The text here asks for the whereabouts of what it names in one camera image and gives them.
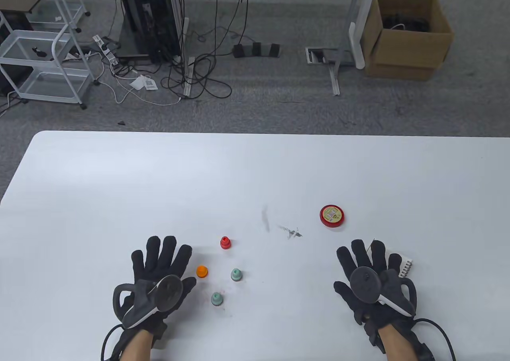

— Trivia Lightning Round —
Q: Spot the person's right hand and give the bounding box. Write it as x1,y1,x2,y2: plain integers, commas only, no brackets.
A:
334,239,401,331

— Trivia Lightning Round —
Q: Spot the metal desk leg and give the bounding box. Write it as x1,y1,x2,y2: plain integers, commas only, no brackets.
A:
181,17,196,99
328,0,365,96

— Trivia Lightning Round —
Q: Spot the grey power strip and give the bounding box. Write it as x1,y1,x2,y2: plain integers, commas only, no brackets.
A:
233,44,284,58

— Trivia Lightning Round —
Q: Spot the black cable bundle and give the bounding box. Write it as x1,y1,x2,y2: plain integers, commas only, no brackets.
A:
161,0,255,99

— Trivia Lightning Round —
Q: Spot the white rolling cart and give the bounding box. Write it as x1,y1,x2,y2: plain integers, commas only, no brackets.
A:
0,0,101,110

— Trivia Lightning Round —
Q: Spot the tangle of black cables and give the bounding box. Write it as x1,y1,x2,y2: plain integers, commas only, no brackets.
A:
382,13,432,33

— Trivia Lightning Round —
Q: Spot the person's right forearm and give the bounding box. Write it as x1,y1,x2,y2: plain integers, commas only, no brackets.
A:
379,324,423,361

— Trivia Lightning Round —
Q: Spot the red lid with yellow label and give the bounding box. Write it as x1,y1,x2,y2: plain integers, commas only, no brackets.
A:
320,204,345,229

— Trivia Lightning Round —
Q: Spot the metal floor socket box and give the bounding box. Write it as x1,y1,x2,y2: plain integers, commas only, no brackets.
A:
305,47,356,67

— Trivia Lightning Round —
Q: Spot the person's left forearm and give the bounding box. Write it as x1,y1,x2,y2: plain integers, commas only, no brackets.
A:
120,331,154,361

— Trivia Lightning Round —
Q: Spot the brown cardboard box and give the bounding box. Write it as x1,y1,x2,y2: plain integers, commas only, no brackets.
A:
360,0,455,82

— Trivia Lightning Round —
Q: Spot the white lined spiral notebook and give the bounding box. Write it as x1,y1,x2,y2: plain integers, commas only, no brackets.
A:
371,239,413,278

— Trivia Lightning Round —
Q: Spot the white plastic panel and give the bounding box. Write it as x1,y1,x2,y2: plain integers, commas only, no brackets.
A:
349,0,376,71

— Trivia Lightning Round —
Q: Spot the black glove cable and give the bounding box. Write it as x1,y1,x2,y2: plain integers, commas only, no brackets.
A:
410,317,457,361
101,323,122,361

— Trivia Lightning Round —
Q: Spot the person's left hand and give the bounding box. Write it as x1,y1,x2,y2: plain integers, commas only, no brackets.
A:
131,235,196,334

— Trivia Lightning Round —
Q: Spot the white cable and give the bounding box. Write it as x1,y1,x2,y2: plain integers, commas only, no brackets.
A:
94,60,184,107

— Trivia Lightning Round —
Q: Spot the black computer tower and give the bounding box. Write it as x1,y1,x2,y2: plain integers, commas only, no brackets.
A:
115,0,183,63

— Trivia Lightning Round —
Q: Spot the white power strip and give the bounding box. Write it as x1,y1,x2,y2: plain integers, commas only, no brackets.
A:
92,34,121,67

